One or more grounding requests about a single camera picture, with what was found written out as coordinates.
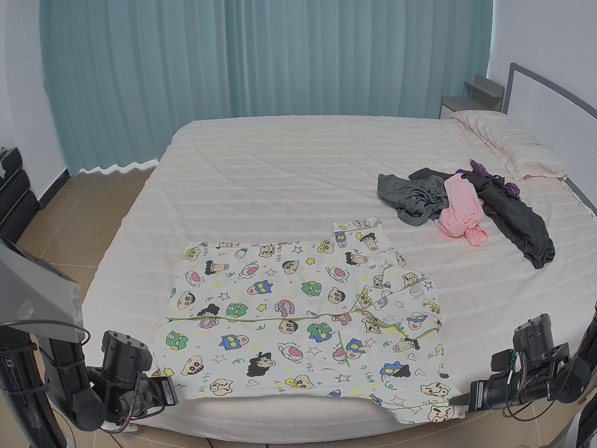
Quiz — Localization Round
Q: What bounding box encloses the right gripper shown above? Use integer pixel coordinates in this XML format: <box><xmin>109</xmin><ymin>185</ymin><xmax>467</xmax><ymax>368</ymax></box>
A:
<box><xmin>469</xmin><ymin>373</ymin><xmax>517</xmax><ymax>412</ymax></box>

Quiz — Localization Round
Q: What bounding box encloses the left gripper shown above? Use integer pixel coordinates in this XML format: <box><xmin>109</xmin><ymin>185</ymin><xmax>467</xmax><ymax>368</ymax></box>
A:
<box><xmin>141</xmin><ymin>376</ymin><xmax>180</xmax><ymax>408</ymax></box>

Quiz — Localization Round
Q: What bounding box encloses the white printed pyjama top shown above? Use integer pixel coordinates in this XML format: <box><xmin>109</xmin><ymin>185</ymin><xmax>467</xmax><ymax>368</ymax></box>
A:
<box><xmin>159</xmin><ymin>219</ymin><xmax>467</xmax><ymax>424</ymax></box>

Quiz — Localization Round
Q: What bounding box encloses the bed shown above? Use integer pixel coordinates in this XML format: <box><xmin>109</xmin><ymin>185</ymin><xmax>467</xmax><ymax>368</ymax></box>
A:
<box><xmin>58</xmin><ymin>62</ymin><xmax>597</xmax><ymax>442</ymax></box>

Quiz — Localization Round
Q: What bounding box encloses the black garment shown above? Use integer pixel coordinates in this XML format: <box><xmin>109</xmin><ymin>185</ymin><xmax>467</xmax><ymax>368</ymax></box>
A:
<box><xmin>409</xmin><ymin>167</ymin><xmax>556</xmax><ymax>269</ymax></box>

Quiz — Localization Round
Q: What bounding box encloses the pink garment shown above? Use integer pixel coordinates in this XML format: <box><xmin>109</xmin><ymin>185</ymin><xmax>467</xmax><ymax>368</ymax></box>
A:
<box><xmin>436</xmin><ymin>175</ymin><xmax>489</xmax><ymax>247</ymax></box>

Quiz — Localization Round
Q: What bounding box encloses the purple garment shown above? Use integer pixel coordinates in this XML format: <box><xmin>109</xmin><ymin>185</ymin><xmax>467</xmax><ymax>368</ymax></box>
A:
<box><xmin>455</xmin><ymin>158</ymin><xmax>521</xmax><ymax>199</ymax></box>

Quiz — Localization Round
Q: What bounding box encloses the dark grey garment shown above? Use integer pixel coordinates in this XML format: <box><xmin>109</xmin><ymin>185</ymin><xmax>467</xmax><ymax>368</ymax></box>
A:
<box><xmin>377</xmin><ymin>173</ymin><xmax>451</xmax><ymax>226</ymax></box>

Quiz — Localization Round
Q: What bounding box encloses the black chest of drawers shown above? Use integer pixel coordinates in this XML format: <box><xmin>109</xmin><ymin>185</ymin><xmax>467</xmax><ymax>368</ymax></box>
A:
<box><xmin>0</xmin><ymin>147</ymin><xmax>39</xmax><ymax>241</ymax></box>

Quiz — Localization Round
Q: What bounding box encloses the pale pink pillow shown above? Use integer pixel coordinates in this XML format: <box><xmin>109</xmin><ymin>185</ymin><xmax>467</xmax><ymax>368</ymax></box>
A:
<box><xmin>449</xmin><ymin>110</ymin><xmax>567</xmax><ymax>179</ymax></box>

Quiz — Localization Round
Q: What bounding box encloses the grey bedside table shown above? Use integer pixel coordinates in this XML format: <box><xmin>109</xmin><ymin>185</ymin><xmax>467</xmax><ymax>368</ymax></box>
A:
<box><xmin>441</xmin><ymin>74</ymin><xmax>505</xmax><ymax>119</ymax></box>

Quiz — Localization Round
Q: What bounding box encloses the blue-green curtain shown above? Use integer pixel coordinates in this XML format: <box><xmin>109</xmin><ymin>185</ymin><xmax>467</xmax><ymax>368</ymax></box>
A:
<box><xmin>39</xmin><ymin>0</ymin><xmax>496</xmax><ymax>174</ymax></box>

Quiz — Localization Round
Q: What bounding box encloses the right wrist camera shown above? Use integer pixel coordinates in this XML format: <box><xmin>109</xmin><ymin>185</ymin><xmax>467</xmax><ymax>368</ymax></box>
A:
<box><xmin>491</xmin><ymin>349</ymin><xmax>516</xmax><ymax>373</ymax></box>

